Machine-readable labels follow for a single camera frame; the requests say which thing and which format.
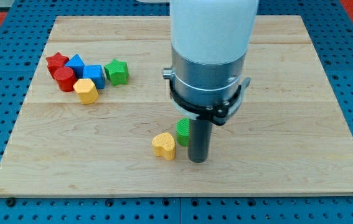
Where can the green cylinder block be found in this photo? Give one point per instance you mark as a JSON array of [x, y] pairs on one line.
[[182, 132]]

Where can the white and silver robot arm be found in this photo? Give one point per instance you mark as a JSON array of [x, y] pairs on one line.
[[209, 40]]

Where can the yellow heart block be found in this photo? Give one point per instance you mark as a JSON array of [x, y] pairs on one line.
[[164, 146]]

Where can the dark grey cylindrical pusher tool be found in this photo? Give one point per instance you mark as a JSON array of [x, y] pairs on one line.
[[199, 140]]

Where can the green star block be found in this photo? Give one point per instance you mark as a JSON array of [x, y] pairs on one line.
[[117, 72]]

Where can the blue cube block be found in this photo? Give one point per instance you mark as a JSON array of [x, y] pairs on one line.
[[95, 73]]

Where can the yellow hexagon block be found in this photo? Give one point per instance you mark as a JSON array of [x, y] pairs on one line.
[[86, 91]]

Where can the blue triangle block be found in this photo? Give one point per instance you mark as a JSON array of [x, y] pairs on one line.
[[77, 65]]

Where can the red cylinder block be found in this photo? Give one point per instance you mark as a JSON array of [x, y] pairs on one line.
[[65, 78]]

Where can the light wooden board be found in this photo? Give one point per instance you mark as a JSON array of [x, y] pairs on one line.
[[288, 139]]

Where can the red star block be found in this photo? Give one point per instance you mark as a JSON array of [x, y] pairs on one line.
[[56, 61]]

